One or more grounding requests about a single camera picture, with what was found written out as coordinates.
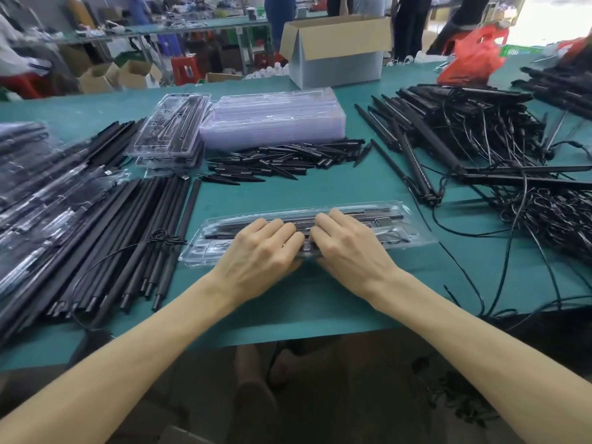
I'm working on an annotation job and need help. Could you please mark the person's right hand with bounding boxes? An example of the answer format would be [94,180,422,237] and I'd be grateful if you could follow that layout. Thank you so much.
[309,208,404,311]

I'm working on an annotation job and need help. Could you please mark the person's left hand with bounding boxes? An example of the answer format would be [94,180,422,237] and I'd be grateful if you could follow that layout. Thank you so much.
[214,218,306,306]

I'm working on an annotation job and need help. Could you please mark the clear blister pack with bars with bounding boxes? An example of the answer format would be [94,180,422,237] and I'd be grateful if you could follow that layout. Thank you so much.
[178,200,438,269]

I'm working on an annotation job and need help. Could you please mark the person's left forearm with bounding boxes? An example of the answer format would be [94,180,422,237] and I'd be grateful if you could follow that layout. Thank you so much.
[0,273,246,444]

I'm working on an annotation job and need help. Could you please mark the person's right forearm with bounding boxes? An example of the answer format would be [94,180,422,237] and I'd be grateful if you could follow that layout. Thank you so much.
[363,268,592,444]

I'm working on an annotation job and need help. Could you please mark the pile of short black stakes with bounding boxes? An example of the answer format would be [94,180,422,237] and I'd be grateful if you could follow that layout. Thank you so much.
[198,138,373,186]

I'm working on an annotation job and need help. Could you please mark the stack of empty clear trays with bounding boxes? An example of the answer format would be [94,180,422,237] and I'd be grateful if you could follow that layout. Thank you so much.
[199,86,347,151]

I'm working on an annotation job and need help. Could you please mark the pile of long black rods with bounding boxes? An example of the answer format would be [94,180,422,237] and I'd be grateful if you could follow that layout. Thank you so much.
[0,119,203,349]

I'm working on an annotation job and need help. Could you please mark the stack of filled clear trays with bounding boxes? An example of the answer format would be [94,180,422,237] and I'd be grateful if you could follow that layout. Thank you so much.
[126,93,212,177]

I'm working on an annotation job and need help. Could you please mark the person's legs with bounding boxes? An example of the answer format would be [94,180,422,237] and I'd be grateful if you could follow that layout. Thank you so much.
[230,338,354,444]

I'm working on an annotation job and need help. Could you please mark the red plastic stool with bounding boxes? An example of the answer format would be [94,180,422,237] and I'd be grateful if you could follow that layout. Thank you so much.
[170,55,205,86]
[0,73,54,101]

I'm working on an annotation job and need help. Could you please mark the open cardboard box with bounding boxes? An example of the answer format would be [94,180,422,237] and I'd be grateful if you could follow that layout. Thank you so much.
[279,15,394,89]

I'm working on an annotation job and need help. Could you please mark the small cardboard box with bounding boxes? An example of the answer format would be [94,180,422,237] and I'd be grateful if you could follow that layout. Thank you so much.
[77,64,122,94]
[117,59,163,90]

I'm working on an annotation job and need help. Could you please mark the red plastic bag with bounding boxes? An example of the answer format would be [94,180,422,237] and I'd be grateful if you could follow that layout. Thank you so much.
[437,25,508,87]

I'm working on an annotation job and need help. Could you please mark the green work table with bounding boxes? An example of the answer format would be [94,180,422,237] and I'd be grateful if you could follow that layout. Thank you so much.
[44,11,330,46]

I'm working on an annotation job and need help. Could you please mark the stack of packed plastic packs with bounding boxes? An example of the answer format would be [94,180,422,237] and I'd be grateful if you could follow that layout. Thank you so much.
[0,122,132,298]

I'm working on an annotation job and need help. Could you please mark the green plastic crate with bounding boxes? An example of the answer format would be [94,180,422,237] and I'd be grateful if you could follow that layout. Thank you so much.
[501,43,543,59]

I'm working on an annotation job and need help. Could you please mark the heap of black bars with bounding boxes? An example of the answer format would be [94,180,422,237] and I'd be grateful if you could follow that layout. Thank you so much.
[510,64,592,123]

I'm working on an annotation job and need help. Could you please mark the pile of black cabled bars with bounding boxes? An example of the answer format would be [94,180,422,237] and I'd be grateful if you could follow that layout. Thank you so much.
[354,83,592,319]

